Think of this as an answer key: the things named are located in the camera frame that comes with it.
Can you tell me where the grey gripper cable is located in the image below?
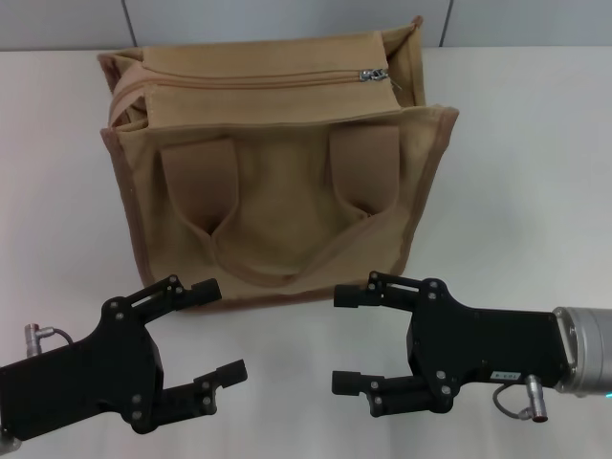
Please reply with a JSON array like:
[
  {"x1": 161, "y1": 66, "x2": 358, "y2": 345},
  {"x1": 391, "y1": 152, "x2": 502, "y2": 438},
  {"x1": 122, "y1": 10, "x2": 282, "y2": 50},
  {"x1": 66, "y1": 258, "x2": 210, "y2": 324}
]
[
  {"x1": 23, "y1": 323, "x2": 76, "y2": 358},
  {"x1": 492, "y1": 375, "x2": 551, "y2": 423}
]

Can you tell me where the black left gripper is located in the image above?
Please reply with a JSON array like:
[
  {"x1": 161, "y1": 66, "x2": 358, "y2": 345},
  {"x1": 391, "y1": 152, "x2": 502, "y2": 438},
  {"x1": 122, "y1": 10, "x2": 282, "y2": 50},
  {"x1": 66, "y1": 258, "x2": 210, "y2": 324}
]
[{"x1": 0, "y1": 274, "x2": 250, "y2": 439}]

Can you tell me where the grey right gripper cable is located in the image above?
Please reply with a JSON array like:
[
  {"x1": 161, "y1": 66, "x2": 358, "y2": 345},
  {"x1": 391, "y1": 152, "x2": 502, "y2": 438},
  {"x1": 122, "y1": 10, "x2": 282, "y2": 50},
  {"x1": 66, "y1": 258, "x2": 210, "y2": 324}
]
[{"x1": 492, "y1": 375, "x2": 551, "y2": 423}]

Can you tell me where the khaki canvas food bag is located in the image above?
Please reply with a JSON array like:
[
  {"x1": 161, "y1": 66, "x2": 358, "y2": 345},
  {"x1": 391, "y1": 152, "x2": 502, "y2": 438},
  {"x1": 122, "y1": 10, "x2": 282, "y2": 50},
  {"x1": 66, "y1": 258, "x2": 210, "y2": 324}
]
[{"x1": 97, "y1": 15, "x2": 461, "y2": 316}]

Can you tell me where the grey left gripper cable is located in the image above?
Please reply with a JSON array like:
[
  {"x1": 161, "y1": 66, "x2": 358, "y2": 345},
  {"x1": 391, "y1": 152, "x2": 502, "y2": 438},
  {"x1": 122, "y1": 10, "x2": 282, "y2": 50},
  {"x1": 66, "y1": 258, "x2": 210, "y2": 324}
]
[{"x1": 23, "y1": 323, "x2": 76, "y2": 358}]

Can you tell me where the silver metal zipper pull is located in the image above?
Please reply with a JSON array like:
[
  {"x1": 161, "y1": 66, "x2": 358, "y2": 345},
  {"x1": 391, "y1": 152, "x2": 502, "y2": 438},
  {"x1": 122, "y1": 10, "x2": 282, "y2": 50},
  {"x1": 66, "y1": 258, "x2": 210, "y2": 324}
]
[{"x1": 358, "y1": 66, "x2": 401, "y2": 92}]

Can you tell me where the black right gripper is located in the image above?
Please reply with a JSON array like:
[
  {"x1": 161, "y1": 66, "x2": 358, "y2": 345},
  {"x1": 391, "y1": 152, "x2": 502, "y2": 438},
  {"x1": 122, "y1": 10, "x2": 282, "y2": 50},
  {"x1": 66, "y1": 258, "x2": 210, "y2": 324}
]
[{"x1": 331, "y1": 271, "x2": 573, "y2": 418}]

